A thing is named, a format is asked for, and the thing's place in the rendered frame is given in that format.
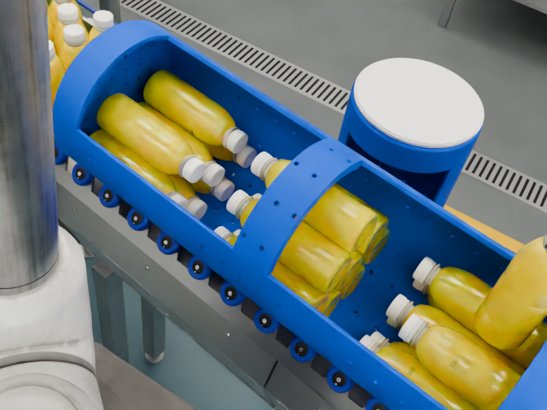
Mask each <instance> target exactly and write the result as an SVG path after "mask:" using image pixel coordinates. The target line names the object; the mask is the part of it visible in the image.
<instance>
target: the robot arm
mask: <svg viewBox="0 0 547 410"><path fill-rule="evenodd" d="M0 410H104V408H103V402H102V399H101V395H100V392H99V388H98V382H97V375H96V368H95V351H94V337H93V330H92V316H91V309H90V297H89V290H88V282H87V275H86V266H85V259H84V256H83V253H82V250H81V248H80V246H79V244H78V243H77V241H76V239H75V238H74V237H73V236H72V235H71V234H70V233H69V232H67V231H66V230H65V229H63V228H61V227H59V221H58V205H57V189H56V174H55V144H54V128H53V112H52V97H51V81H50V51H49V35H48V19H47V4H46V0H0Z"/></svg>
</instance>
